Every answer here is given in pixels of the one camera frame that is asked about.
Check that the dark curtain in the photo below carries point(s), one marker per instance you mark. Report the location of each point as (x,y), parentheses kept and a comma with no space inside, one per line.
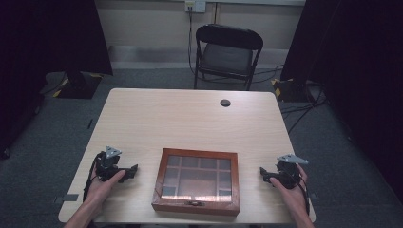
(355,63)
(47,47)

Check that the white wall socket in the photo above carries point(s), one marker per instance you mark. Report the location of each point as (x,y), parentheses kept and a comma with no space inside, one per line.
(195,5)

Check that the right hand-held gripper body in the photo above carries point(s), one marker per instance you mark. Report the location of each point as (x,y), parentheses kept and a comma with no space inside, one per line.
(290,172)

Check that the black table grommet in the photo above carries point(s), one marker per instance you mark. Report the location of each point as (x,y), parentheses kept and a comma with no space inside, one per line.
(225,103)

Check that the grey floor tape strip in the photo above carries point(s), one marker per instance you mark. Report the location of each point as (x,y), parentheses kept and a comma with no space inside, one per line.
(66,198)

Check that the black yellow striped box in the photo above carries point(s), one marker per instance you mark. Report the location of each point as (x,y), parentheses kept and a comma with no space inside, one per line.
(290,90)

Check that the person's right hand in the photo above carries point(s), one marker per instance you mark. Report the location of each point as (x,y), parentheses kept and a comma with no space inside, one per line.
(293,198)

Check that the black folding chair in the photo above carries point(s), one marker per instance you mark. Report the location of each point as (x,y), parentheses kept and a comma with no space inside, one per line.
(226,57)

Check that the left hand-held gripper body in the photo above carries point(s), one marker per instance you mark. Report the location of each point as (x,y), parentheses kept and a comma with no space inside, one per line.
(106,164)

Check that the wooden box with glass lid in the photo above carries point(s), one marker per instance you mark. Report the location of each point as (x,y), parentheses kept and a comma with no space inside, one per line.
(196,182)

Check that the person's left hand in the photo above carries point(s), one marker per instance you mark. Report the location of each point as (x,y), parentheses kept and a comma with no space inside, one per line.
(101,188)

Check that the black stand base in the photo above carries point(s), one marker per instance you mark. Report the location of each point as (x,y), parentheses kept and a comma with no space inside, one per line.
(79,85)

